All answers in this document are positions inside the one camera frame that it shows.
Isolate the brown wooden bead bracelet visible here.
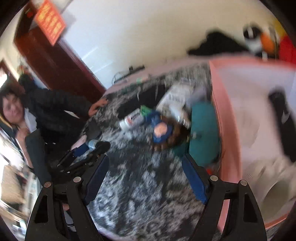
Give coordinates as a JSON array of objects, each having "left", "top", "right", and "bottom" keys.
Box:
[{"left": 151, "top": 115, "right": 189, "bottom": 152}]

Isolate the white medicine bottle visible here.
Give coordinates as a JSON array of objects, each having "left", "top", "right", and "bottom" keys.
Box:
[{"left": 119, "top": 108, "right": 144, "bottom": 131}]

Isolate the black glove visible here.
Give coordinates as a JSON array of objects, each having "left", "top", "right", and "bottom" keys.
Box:
[
  {"left": 117, "top": 84, "right": 168, "bottom": 119},
  {"left": 268, "top": 89, "right": 295, "bottom": 163}
]

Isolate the seated person's hand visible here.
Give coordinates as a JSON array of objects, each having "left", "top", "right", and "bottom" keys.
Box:
[{"left": 88, "top": 98, "right": 108, "bottom": 117}]

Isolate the grey white patterned blanket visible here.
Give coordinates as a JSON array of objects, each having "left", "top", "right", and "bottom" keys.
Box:
[{"left": 88, "top": 63, "right": 212, "bottom": 240}]

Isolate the seated person in black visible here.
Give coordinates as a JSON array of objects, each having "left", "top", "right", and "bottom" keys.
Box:
[{"left": 1, "top": 74, "right": 93, "bottom": 184}]

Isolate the blue figurine toy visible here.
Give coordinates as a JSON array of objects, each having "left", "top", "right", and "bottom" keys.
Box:
[{"left": 145, "top": 110, "right": 173, "bottom": 144}]

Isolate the white battery blister card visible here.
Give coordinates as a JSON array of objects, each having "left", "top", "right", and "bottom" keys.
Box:
[{"left": 156, "top": 84, "right": 194, "bottom": 117}]

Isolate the black glove on blanket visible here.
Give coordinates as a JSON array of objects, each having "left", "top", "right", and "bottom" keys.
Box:
[{"left": 117, "top": 84, "right": 168, "bottom": 119}]

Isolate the dark red wooden door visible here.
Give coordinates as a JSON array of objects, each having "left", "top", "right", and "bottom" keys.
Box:
[{"left": 14, "top": 1, "right": 105, "bottom": 102}]

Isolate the pink storage box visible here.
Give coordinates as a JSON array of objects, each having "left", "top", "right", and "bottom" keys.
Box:
[{"left": 209, "top": 56, "right": 295, "bottom": 228}]

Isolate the green pink packet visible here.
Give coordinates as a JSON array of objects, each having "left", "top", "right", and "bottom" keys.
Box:
[{"left": 136, "top": 77, "right": 149, "bottom": 84}]

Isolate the black clothing pile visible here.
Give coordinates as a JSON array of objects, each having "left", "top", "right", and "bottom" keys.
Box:
[{"left": 187, "top": 31, "right": 248, "bottom": 56}]

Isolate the black white plush toy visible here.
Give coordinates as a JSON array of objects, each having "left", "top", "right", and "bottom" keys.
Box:
[{"left": 243, "top": 23, "right": 278, "bottom": 58}]

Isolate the yellow pillow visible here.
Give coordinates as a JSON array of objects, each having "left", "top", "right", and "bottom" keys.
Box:
[{"left": 273, "top": 18, "right": 287, "bottom": 39}]

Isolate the white cable loop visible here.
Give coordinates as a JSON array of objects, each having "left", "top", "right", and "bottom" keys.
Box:
[{"left": 111, "top": 71, "right": 127, "bottom": 84}]

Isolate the red wall sign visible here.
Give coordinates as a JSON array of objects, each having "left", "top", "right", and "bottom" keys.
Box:
[{"left": 34, "top": 0, "right": 66, "bottom": 46}]

